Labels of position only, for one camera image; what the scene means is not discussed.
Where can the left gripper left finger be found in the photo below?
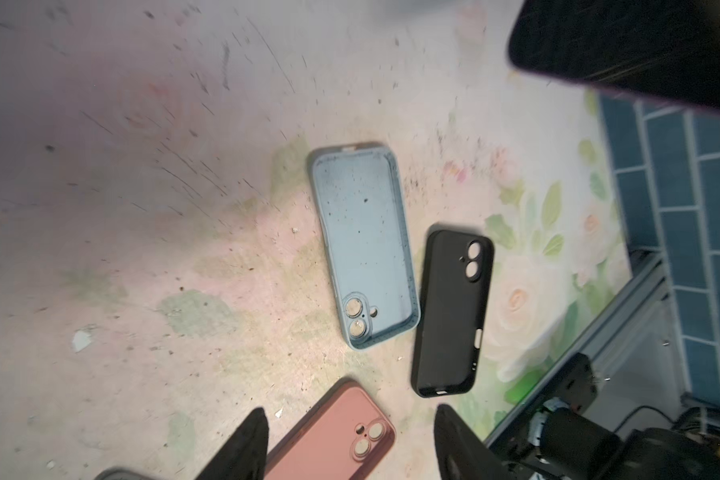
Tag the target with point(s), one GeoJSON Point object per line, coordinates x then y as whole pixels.
{"type": "Point", "coordinates": [243, 455]}

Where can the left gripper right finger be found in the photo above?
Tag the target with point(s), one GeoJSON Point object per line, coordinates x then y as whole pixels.
{"type": "Point", "coordinates": [460, 453]}

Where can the light blue phone case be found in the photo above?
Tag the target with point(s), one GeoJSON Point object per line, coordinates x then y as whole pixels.
{"type": "Point", "coordinates": [359, 201]}

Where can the black phone purple edge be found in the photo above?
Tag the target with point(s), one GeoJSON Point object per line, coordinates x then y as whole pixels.
{"type": "Point", "coordinates": [664, 50]}

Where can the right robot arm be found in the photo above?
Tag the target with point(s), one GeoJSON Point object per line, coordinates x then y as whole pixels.
{"type": "Point", "coordinates": [552, 438]}

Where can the pink phone case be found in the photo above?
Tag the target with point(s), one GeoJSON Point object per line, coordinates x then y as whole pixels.
{"type": "Point", "coordinates": [345, 435]}

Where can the black phone case right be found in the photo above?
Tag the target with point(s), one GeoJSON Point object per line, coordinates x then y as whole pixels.
{"type": "Point", "coordinates": [456, 280]}

